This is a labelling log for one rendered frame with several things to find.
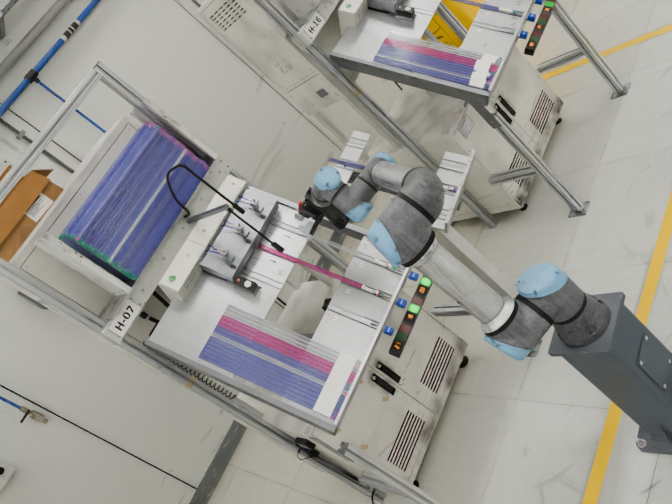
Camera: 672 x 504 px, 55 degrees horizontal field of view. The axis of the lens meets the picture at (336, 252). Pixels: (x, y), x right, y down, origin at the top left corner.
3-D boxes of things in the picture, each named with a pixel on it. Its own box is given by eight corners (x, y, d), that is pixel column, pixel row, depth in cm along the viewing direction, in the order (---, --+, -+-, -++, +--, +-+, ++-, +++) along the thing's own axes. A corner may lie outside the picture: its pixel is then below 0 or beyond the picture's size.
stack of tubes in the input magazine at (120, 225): (211, 165, 239) (150, 117, 228) (135, 281, 219) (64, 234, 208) (197, 172, 249) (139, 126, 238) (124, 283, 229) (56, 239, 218)
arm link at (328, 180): (332, 193, 192) (310, 175, 193) (327, 209, 202) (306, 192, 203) (349, 176, 195) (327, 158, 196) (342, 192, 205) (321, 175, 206)
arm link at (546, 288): (593, 293, 168) (563, 263, 162) (560, 333, 168) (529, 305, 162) (563, 279, 179) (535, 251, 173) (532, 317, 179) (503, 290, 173)
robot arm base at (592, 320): (615, 297, 175) (595, 276, 171) (603, 346, 168) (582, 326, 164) (566, 302, 187) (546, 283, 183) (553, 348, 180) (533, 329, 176)
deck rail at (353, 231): (417, 257, 236) (418, 249, 231) (415, 261, 235) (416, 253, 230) (246, 192, 253) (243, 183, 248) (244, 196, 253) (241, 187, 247)
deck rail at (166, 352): (337, 430, 209) (336, 426, 204) (335, 436, 208) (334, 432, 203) (152, 344, 227) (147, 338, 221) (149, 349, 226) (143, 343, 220)
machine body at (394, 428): (477, 350, 286) (381, 272, 261) (418, 505, 259) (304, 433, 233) (385, 348, 340) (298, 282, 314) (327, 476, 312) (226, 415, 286)
